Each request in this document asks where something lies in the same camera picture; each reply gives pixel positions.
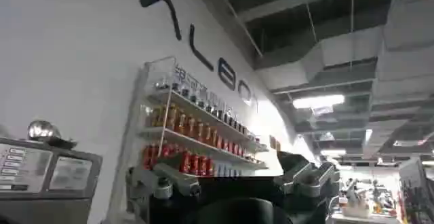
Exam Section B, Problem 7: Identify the goods rack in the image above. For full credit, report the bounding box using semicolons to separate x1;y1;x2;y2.
397;157;434;224

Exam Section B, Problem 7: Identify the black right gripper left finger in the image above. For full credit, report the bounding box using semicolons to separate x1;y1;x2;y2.
125;153;202;214

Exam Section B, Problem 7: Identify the cluttered white desk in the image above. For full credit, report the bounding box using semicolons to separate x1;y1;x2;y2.
327;176;403;224

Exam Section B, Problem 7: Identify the rectangular ceiling lamp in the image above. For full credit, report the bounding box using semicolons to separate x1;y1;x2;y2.
292;94;346;110

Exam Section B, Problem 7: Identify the grey dryer with control panel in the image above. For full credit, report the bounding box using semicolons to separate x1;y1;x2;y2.
0;136;104;224

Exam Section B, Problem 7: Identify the wall shelf with bottles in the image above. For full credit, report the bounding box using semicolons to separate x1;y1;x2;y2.
137;55;284;179

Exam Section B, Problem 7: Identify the shiny steel dome object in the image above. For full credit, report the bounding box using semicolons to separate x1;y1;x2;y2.
26;119;78;151

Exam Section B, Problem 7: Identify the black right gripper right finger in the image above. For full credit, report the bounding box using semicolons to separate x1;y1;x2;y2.
273;150;341;200

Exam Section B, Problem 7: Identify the small ceiling lamp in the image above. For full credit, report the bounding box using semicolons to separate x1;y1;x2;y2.
319;148;347;157

